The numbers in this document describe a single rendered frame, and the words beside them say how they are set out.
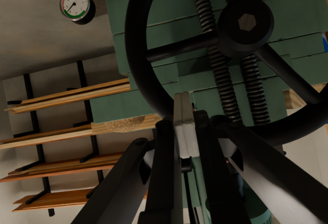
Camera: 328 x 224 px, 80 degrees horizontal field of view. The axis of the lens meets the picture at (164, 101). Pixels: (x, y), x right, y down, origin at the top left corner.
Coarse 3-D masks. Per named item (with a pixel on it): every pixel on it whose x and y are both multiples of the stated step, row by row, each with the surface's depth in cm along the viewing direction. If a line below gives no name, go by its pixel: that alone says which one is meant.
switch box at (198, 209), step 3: (198, 207) 86; (198, 210) 86; (201, 210) 86; (198, 213) 86; (201, 213) 86; (195, 216) 86; (198, 216) 86; (201, 216) 86; (195, 219) 86; (201, 219) 86; (201, 222) 86
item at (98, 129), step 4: (148, 116) 59; (152, 116) 59; (144, 120) 59; (148, 120) 59; (152, 120) 59; (92, 124) 61; (96, 124) 61; (100, 124) 61; (104, 124) 61; (144, 124) 59; (148, 124) 59; (152, 124) 59; (92, 128) 61; (96, 128) 61; (100, 128) 61; (104, 128) 61; (92, 132) 62; (96, 132) 61; (100, 132) 61; (104, 132) 61; (108, 132) 61
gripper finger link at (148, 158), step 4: (168, 116) 17; (172, 116) 17; (172, 120) 16; (152, 140) 14; (176, 140) 14; (152, 144) 14; (176, 144) 14; (152, 148) 13; (176, 148) 14; (148, 152) 13; (152, 152) 13; (144, 156) 13; (148, 156) 13; (152, 156) 13; (144, 160) 13; (148, 160) 13; (152, 160) 13; (140, 164) 13; (144, 164) 13; (148, 164) 13; (140, 168) 13; (144, 168) 13; (148, 168) 13
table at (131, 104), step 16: (240, 64) 32; (288, 64) 31; (304, 64) 39; (320, 64) 39; (192, 80) 33; (208, 80) 32; (240, 80) 32; (320, 80) 39; (112, 96) 44; (128, 96) 44; (96, 112) 45; (112, 112) 44; (128, 112) 44; (144, 112) 43
